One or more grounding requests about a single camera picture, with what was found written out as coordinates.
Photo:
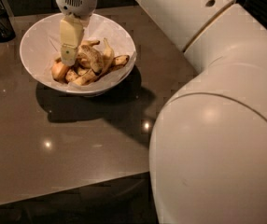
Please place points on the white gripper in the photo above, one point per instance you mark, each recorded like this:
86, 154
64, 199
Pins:
77, 0

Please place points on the small banana piece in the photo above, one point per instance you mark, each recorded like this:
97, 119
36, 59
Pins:
120, 60

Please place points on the spotted banana right side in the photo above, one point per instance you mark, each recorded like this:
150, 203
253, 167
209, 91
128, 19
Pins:
89, 77

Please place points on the white bowl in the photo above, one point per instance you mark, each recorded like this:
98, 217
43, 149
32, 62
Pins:
40, 46

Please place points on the orange-yellow banana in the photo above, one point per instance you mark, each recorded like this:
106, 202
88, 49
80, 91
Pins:
58, 71

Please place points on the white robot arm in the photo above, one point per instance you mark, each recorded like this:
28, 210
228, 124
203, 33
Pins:
208, 148

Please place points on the spotted yellow banana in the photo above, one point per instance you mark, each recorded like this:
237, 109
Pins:
91, 57

